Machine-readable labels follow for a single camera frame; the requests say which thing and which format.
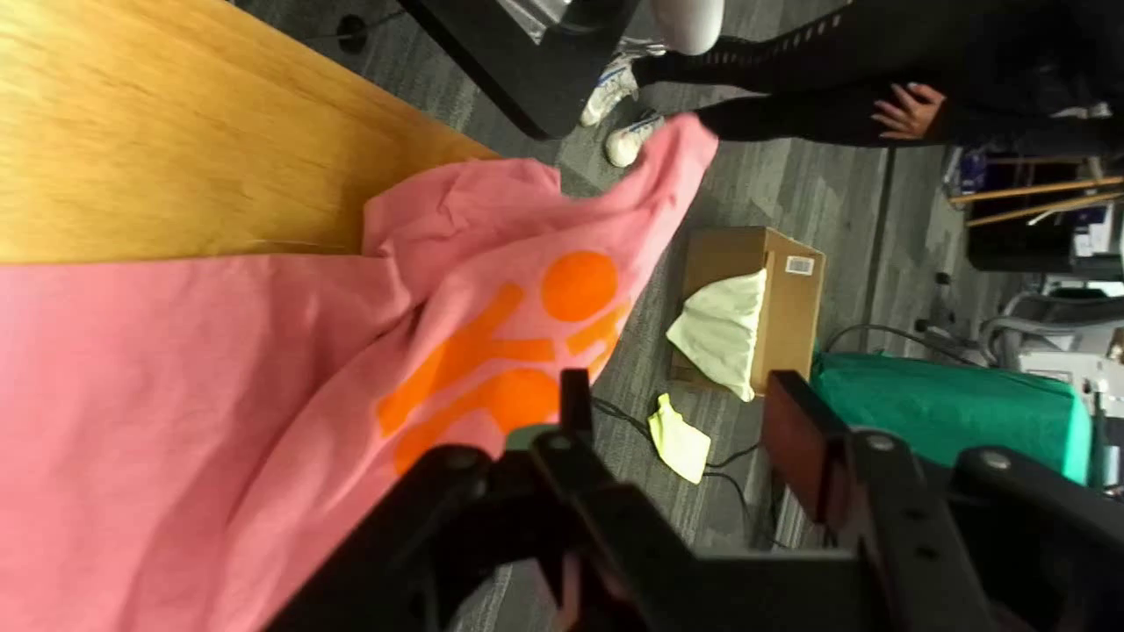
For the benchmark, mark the open cardboard box with label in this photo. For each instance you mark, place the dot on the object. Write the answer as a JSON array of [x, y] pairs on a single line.
[[751, 308]]

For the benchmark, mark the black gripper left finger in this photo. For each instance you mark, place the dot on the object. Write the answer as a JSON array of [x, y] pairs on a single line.
[[578, 406]]

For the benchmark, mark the pink t-shirt orange print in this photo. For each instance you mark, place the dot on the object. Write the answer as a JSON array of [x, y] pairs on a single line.
[[189, 439]]

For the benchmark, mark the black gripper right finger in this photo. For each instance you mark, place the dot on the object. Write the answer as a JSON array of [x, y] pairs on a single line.
[[808, 449]]

